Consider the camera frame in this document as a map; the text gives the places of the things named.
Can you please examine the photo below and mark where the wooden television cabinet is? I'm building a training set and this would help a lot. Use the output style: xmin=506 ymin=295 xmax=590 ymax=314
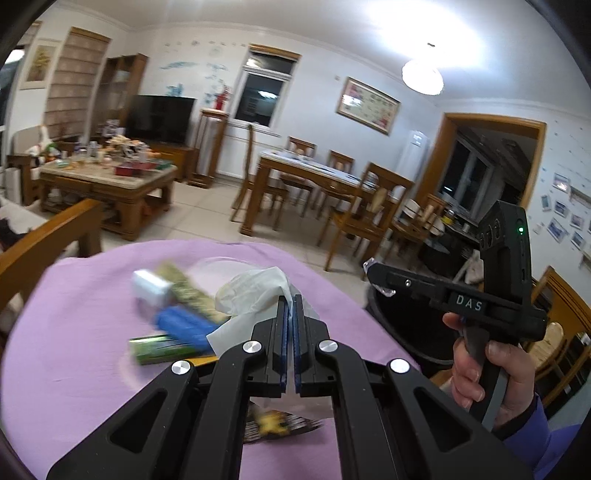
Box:
xmin=152 ymin=143 xmax=195 ymax=181

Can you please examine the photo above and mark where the white goose plush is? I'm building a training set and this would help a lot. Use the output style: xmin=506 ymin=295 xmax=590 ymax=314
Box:
xmin=36 ymin=124 xmax=58 ymax=160

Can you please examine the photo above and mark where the wooden bookshelf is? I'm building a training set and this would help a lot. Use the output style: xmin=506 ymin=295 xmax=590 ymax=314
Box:
xmin=99 ymin=53 xmax=149 ymax=139

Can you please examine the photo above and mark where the white standing air conditioner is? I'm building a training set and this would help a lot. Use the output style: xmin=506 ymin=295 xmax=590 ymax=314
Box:
xmin=397 ymin=130 xmax=430 ymax=185

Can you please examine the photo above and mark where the black television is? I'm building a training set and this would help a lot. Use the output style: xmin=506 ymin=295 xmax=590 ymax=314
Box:
xmin=126 ymin=95 xmax=197 ymax=146

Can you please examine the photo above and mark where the black bin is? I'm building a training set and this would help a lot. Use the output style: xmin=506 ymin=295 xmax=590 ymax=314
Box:
xmin=367 ymin=286 xmax=467 ymax=370

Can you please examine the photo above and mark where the tall wooden stand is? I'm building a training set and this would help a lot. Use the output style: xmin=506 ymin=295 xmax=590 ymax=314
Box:
xmin=187 ymin=107 xmax=230 ymax=189

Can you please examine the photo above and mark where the wooden sofa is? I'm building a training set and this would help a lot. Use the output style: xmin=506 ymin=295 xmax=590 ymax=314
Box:
xmin=0 ymin=198 xmax=103 ymax=337

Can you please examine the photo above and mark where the small window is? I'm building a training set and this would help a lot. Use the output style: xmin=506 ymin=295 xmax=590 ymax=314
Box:
xmin=235 ymin=44 xmax=303 ymax=130

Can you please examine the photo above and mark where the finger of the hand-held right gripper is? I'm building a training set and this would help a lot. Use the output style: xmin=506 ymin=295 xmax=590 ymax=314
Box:
xmin=368 ymin=262 xmax=446 ymax=302

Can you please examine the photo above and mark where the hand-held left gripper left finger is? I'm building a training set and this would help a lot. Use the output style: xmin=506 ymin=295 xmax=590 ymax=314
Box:
xmin=46 ymin=295 xmax=294 ymax=480

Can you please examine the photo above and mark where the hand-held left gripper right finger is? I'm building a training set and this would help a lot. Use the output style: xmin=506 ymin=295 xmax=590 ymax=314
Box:
xmin=294 ymin=294 xmax=535 ymax=480

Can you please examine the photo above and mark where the blue plastic wrapper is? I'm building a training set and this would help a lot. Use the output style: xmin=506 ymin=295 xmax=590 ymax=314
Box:
xmin=154 ymin=305 xmax=223 ymax=357

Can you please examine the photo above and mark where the person's right hand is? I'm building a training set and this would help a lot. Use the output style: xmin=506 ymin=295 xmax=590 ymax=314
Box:
xmin=442 ymin=313 xmax=539 ymax=432

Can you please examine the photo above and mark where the beige armchair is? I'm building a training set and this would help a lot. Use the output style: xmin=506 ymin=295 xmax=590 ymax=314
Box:
xmin=6 ymin=127 xmax=51 ymax=206

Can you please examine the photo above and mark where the striped roller blind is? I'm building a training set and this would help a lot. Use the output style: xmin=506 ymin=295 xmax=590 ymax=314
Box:
xmin=44 ymin=27 xmax=112 ymax=139

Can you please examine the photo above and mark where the sunflower painting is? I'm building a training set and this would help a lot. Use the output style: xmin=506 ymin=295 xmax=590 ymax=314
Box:
xmin=22 ymin=38 xmax=62 ymax=90

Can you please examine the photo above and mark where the green shiny box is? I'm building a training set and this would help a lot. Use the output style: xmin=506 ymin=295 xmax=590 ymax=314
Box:
xmin=128 ymin=335 xmax=216 ymax=367

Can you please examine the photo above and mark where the purple printed tablecloth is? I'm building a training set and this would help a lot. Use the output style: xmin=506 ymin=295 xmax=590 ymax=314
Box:
xmin=0 ymin=239 xmax=430 ymax=480

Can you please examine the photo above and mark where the group of wall photos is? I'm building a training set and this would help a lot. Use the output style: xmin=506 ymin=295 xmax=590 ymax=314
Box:
xmin=536 ymin=172 xmax=591 ymax=268

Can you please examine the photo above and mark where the white pendant lamp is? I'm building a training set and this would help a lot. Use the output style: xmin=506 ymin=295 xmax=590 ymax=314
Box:
xmin=401 ymin=44 xmax=445 ymax=96

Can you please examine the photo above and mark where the person's right forearm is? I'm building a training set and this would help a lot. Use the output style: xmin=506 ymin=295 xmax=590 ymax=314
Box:
xmin=494 ymin=392 xmax=591 ymax=480

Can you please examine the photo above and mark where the framed flower picture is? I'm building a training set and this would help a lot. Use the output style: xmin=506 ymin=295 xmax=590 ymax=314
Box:
xmin=335 ymin=77 xmax=402 ymax=136

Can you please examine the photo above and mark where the wooden coffee table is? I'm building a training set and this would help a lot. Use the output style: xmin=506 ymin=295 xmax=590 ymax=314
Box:
xmin=38 ymin=157 xmax=178 ymax=241

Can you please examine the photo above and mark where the green printed box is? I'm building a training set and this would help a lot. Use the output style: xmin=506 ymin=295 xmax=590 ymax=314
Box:
xmin=130 ymin=261 xmax=230 ymax=325

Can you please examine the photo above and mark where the wooden model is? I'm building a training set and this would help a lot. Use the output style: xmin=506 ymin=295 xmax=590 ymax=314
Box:
xmin=105 ymin=135 xmax=148 ymax=160

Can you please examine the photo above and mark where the wooden dining chair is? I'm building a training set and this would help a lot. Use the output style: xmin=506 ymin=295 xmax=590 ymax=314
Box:
xmin=230 ymin=124 xmax=289 ymax=232
xmin=316 ymin=161 xmax=415 ymax=273
xmin=390 ymin=193 xmax=448 ymax=268
xmin=326 ymin=149 xmax=356 ymax=176
xmin=517 ymin=265 xmax=591 ymax=409
xmin=286 ymin=136 xmax=318 ymax=217

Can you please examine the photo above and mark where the wooden dining table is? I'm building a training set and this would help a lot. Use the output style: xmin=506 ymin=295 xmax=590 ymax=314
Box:
xmin=241 ymin=148 xmax=370 ymax=236

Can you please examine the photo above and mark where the wooden door frame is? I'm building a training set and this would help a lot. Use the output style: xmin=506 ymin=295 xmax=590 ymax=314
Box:
xmin=422 ymin=112 xmax=548 ymax=241

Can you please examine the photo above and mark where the blue wall decal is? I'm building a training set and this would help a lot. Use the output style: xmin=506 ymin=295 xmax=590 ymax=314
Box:
xmin=159 ymin=39 xmax=232 ymax=107

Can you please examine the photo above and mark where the white tissue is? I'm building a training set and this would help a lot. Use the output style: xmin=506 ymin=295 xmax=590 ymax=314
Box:
xmin=205 ymin=266 xmax=320 ymax=356

